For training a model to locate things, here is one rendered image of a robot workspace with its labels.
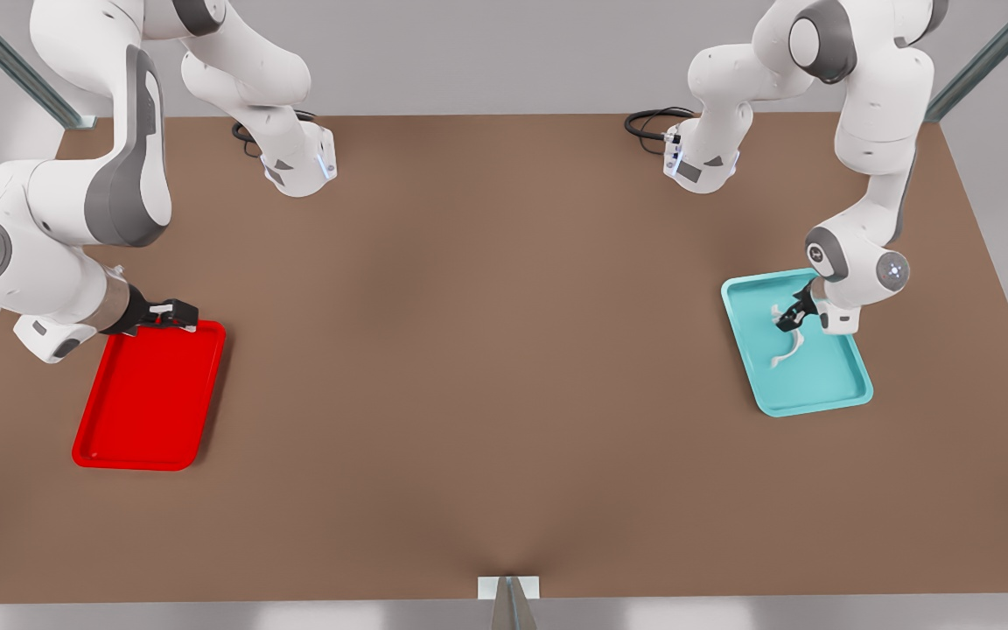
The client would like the silver frame post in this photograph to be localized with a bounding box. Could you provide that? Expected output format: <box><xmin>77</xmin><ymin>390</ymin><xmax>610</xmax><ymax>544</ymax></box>
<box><xmin>478</xmin><ymin>575</ymin><xmax>541</xmax><ymax>630</ymax></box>
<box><xmin>0</xmin><ymin>0</ymin><xmax>95</xmax><ymax>130</ymax></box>
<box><xmin>925</xmin><ymin>0</ymin><xmax>1008</xmax><ymax>123</ymax></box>

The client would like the red rectangular tray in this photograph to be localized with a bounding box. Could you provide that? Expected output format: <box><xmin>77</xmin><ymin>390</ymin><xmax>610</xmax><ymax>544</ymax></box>
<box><xmin>72</xmin><ymin>318</ymin><xmax>228</xmax><ymax>472</ymax></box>

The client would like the white drainage pipe clamp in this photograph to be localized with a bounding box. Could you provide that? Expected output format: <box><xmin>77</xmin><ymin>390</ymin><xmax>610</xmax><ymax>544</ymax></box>
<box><xmin>769</xmin><ymin>304</ymin><xmax>808</xmax><ymax>369</ymax></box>

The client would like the teal rectangular tray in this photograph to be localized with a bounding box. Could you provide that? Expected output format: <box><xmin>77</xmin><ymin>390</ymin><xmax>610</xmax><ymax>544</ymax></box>
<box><xmin>721</xmin><ymin>268</ymin><xmax>874</xmax><ymax>418</ymax></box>

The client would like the black cable loop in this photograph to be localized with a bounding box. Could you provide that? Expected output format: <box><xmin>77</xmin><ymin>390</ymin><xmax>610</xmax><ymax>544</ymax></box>
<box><xmin>232</xmin><ymin>110</ymin><xmax>319</xmax><ymax>159</ymax></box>
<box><xmin>625</xmin><ymin>107</ymin><xmax>697</xmax><ymax>156</ymax></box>

